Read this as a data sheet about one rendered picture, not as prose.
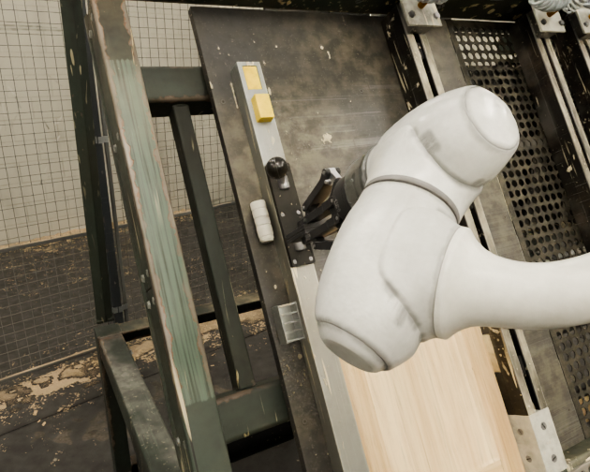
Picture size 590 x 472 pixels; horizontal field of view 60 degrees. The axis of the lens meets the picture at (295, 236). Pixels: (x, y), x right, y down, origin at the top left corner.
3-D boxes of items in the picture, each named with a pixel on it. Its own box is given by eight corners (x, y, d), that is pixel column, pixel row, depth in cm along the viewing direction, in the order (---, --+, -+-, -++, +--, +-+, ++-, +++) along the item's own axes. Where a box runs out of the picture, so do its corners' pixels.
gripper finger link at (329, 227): (361, 207, 72) (363, 216, 71) (323, 229, 81) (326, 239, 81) (337, 211, 70) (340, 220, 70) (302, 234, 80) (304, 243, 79)
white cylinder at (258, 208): (247, 205, 98) (258, 244, 97) (253, 199, 95) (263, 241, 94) (261, 203, 99) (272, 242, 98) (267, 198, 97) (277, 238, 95)
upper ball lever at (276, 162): (276, 196, 98) (267, 178, 84) (271, 177, 98) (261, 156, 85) (295, 191, 97) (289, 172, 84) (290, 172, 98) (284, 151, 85)
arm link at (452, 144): (378, 118, 62) (336, 201, 56) (470, 43, 48) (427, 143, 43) (444, 169, 64) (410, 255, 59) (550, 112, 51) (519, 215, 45)
